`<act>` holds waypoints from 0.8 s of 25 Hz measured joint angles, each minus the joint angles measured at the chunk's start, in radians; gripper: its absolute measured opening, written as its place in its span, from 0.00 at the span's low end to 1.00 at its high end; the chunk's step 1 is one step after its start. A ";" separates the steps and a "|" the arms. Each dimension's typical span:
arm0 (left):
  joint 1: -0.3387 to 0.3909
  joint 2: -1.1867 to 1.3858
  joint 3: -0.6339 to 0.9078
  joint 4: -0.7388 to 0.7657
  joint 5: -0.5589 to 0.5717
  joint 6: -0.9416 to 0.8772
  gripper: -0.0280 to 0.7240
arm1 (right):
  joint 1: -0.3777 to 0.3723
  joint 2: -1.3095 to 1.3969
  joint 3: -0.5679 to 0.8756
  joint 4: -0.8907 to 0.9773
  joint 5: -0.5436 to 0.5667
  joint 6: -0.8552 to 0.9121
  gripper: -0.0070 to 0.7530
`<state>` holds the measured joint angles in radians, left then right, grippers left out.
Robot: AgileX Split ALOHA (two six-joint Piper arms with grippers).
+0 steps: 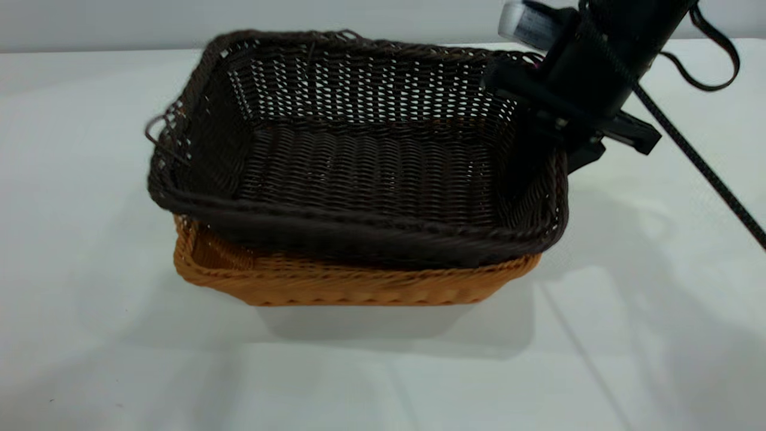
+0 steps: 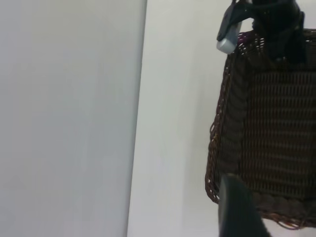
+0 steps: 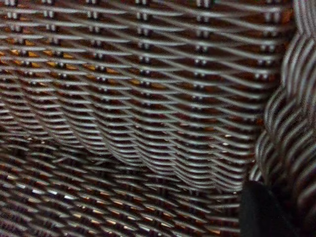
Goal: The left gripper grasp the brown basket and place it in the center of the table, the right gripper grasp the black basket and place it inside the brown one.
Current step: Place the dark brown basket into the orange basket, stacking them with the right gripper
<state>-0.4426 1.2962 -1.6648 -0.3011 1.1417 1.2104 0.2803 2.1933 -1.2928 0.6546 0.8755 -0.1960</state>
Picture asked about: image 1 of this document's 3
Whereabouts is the black braided cable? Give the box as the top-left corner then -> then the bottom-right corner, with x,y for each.
579,0 -> 766,250

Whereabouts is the orange wicker basket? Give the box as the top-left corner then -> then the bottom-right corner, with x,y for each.
172,215 -> 542,307

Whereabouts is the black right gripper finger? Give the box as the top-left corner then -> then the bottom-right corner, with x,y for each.
518,103 -> 558,157
566,135 -> 606,175

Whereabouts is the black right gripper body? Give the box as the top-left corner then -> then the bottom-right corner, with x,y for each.
484,33 -> 662,157

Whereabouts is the dark brown wicker basket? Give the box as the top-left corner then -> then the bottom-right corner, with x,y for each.
145,28 -> 569,270

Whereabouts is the black looped cable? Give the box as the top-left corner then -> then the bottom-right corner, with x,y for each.
660,3 -> 741,93

